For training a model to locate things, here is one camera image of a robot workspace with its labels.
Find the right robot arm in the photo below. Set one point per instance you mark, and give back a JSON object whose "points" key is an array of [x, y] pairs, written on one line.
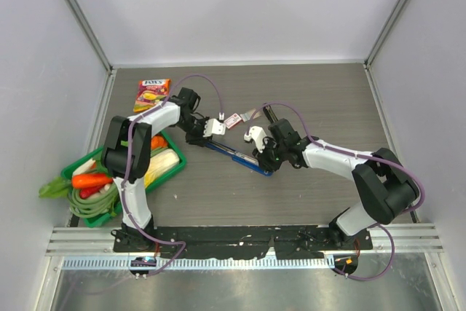
{"points": [[384, 188]]}

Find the orange carrot toy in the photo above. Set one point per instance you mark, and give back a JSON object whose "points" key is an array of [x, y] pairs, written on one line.
{"points": [[87, 180]]}

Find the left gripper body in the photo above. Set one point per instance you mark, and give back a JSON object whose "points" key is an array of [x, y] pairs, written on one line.
{"points": [[194, 129]]}

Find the green plastic tray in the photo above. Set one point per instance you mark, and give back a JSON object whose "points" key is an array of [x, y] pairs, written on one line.
{"points": [[100, 220]]}

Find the napa cabbage toy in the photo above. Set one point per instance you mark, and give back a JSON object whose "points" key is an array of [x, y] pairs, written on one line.
{"points": [[162, 160]]}

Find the black stapler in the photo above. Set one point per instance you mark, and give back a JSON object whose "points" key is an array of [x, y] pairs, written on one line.
{"points": [[269, 114]]}

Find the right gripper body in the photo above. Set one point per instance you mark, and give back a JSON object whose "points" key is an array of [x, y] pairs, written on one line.
{"points": [[273, 154]]}

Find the silver staple strips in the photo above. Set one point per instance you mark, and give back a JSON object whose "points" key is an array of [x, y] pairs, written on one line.
{"points": [[249, 115]]}

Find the red chili toy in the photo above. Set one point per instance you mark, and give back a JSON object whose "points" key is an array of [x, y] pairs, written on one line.
{"points": [[85, 193]]}

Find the red white staple box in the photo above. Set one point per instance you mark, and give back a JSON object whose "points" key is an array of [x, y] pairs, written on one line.
{"points": [[232, 121]]}

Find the white radish toy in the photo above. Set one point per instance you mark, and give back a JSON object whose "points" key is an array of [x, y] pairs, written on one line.
{"points": [[85, 167]]}

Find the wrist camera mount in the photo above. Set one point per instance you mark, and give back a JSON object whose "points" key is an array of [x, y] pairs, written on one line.
{"points": [[257, 136], [214, 127]]}

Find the blue stapler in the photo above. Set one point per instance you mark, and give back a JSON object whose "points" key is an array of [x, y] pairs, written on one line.
{"points": [[238, 157]]}

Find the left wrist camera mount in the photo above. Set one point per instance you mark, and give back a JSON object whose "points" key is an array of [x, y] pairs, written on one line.
{"points": [[214, 127]]}

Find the green leafy vegetable toy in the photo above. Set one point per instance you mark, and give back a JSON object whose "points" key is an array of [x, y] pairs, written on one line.
{"points": [[59, 187]]}

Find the candy snack bag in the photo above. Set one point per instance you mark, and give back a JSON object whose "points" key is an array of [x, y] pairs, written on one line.
{"points": [[150, 92]]}

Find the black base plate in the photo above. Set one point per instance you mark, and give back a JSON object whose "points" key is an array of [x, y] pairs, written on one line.
{"points": [[240, 242]]}

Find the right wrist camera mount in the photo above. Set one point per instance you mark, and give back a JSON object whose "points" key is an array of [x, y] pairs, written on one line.
{"points": [[257, 136]]}

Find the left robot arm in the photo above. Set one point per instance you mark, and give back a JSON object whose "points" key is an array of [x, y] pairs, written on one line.
{"points": [[126, 156]]}

